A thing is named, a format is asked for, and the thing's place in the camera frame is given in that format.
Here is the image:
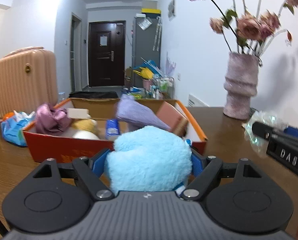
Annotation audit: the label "iridescent white bath pouf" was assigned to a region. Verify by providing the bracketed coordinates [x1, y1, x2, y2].
[242, 111, 288, 158]

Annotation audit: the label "yellow plush toy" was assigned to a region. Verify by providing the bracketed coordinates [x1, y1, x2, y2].
[71, 119, 99, 140]

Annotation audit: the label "blue sponge packet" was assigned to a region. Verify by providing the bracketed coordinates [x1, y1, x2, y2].
[105, 119, 120, 141]

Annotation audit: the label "light blue fluffy plush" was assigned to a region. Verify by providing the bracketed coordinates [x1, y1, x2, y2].
[105, 126, 192, 194]

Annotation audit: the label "white foam block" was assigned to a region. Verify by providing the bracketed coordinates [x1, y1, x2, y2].
[67, 108, 90, 119]

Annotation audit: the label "mauve satin cloth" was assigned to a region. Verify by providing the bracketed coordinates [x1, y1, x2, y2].
[35, 103, 72, 135]

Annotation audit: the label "purple drawstring pouch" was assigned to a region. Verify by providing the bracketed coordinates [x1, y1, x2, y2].
[115, 94, 170, 132]

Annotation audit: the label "orange cardboard box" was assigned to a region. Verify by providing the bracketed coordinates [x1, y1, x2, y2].
[23, 97, 207, 163]

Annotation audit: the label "white board on floor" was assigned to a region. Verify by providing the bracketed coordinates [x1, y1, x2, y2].
[188, 94, 209, 107]

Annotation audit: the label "black chair back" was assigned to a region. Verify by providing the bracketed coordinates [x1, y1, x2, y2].
[69, 91, 119, 99]

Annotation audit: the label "pink textured vase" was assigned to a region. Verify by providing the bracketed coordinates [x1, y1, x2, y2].
[223, 53, 259, 120]

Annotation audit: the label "blue tissue pack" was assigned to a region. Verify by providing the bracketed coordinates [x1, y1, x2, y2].
[0, 111, 36, 147]

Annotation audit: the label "metal storage trolley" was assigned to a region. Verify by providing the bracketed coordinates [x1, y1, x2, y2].
[151, 74, 174, 100]

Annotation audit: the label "orange fruit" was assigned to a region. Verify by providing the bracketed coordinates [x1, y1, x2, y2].
[2, 112, 14, 121]

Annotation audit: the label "pink ribbed suitcase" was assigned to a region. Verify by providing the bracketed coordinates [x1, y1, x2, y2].
[0, 47, 58, 119]

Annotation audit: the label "dried pink roses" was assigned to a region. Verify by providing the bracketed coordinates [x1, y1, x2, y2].
[189, 0, 298, 58]

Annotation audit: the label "dark entrance door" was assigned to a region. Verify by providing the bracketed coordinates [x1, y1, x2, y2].
[88, 21, 126, 87]

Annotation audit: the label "grey refrigerator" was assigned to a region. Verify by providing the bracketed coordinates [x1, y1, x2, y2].
[132, 14, 160, 68]

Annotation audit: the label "yellow box on fridge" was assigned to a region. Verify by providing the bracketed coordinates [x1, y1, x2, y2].
[141, 8, 161, 18]

